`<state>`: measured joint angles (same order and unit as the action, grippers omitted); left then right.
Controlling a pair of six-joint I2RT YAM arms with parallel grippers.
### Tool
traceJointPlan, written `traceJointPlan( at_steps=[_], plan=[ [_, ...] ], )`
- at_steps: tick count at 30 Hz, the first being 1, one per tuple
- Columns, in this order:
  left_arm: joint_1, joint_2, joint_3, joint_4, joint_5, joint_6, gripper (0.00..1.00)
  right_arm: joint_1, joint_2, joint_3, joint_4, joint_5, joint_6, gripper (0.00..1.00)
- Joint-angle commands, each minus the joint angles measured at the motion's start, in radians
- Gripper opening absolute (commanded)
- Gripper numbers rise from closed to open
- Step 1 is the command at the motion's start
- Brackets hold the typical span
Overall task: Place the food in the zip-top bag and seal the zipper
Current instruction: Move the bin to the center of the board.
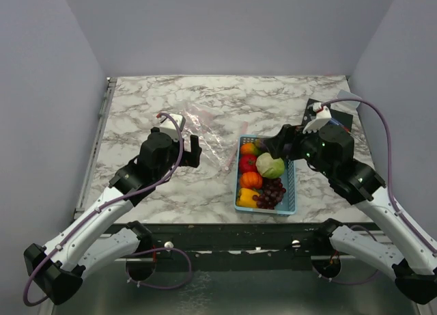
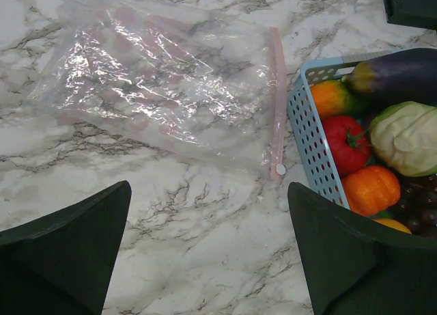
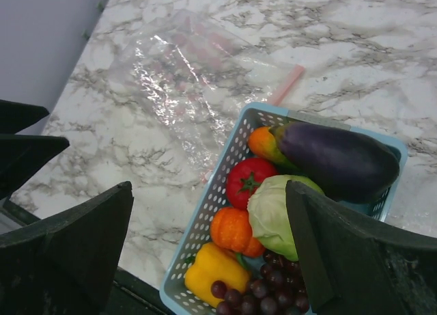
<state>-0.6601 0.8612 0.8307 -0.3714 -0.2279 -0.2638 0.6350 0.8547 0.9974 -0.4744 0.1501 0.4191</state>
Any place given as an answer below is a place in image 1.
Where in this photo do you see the red grape bunch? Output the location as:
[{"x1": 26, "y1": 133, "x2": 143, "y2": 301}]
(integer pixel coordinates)
[{"x1": 257, "y1": 178, "x2": 286, "y2": 210}]

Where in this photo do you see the light blue plastic basket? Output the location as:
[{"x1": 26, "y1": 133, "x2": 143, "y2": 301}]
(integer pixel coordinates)
[{"x1": 234, "y1": 135, "x2": 297, "y2": 217}]

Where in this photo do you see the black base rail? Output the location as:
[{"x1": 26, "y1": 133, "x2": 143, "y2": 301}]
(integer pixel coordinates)
[{"x1": 102, "y1": 221, "x2": 386, "y2": 271}]

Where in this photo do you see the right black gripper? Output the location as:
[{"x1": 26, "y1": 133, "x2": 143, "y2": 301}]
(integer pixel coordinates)
[{"x1": 264, "y1": 120, "x2": 335, "y2": 178}]

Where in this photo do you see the red tomato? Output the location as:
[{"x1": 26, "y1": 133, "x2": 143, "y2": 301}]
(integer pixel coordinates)
[{"x1": 238, "y1": 154, "x2": 257, "y2": 174}]

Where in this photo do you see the clear plastic lid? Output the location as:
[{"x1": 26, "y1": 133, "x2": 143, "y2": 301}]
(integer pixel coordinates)
[{"x1": 331, "y1": 90, "x2": 361, "y2": 112}]

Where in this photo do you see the yellow bell pepper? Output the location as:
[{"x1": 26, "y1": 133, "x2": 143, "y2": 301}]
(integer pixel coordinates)
[{"x1": 236, "y1": 188, "x2": 259, "y2": 208}]

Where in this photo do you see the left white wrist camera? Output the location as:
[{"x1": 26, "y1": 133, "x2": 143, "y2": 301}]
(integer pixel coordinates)
[{"x1": 158, "y1": 113, "x2": 186, "y2": 142}]

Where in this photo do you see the orange mini pumpkin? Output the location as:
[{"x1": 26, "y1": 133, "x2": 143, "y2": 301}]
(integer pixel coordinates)
[{"x1": 240, "y1": 172, "x2": 263, "y2": 189}]

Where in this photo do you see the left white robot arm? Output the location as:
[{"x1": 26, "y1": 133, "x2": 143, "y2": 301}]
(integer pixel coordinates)
[{"x1": 24, "y1": 128, "x2": 202, "y2": 305}]

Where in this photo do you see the green cabbage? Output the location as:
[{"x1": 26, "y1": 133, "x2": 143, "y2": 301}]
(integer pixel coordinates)
[{"x1": 255, "y1": 152, "x2": 285, "y2": 179}]

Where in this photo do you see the clear pink zip bag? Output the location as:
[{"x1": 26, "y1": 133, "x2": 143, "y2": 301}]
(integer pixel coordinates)
[{"x1": 174, "y1": 100, "x2": 249, "y2": 171}]

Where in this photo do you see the aluminium side rail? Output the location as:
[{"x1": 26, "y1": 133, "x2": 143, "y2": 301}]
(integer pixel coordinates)
[{"x1": 73, "y1": 77, "x2": 117, "y2": 219}]

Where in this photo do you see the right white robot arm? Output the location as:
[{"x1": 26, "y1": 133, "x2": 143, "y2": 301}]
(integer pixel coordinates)
[{"x1": 264, "y1": 124, "x2": 436, "y2": 305}]

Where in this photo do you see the purple eggplant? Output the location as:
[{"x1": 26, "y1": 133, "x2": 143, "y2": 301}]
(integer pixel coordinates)
[{"x1": 254, "y1": 139, "x2": 268, "y2": 152}]

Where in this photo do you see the blue red screwdriver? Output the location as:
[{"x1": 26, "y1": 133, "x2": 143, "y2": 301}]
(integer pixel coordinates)
[{"x1": 329, "y1": 118, "x2": 358, "y2": 139}]

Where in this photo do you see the orange fruit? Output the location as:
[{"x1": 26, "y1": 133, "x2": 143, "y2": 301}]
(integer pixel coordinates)
[{"x1": 240, "y1": 143, "x2": 263, "y2": 156}]

